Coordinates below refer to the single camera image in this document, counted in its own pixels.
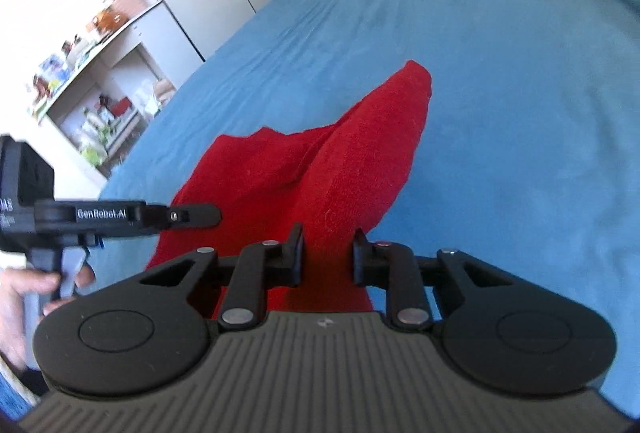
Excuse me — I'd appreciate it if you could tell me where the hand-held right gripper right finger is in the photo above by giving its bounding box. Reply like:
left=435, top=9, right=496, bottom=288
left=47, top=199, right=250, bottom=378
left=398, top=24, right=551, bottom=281
left=352, top=228, right=515, bottom=332

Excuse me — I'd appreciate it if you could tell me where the green plastic bag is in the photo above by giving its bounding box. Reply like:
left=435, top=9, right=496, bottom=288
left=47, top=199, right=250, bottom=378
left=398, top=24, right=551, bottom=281
left=80, top=133, right=108, bottom=166

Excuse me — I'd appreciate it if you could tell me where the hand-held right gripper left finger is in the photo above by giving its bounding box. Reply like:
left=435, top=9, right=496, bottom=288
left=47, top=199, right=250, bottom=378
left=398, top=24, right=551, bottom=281
left=139, top=222, right=307, bottom=328

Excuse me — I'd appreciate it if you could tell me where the bed with blue sheet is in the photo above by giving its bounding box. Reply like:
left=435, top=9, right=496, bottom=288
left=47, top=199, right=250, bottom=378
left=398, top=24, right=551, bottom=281
left=97, top=0, right=640, bottom=414

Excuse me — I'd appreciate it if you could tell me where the red knit sweater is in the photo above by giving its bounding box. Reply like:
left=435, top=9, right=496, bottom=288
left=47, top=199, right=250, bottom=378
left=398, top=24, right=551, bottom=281
left=145, top=60, right=433, bottom=314

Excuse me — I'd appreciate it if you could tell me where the pink box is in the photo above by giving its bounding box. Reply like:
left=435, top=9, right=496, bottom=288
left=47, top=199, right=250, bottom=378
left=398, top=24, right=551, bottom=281
left=112, top=0, right=151, bottom=21

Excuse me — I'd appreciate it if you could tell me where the white plastic bag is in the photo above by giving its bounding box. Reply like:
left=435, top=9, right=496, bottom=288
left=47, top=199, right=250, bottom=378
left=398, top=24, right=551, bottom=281
left=152, top=78, right=177, bottom=109

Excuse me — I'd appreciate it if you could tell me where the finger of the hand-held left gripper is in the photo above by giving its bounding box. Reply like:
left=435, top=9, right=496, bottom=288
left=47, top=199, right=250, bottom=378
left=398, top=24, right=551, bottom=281
left=145, top=202, right=222, bottom=231

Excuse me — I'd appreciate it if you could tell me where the person's left hand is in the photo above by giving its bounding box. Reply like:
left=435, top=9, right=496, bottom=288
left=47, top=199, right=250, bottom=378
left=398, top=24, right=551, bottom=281
left=0, top=263, right=97, bottom=371

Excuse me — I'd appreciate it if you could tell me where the white shelf unit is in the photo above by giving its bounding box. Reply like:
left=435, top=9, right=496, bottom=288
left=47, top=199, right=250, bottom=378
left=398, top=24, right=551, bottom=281
left=25, top=0, right=206, bottom=181

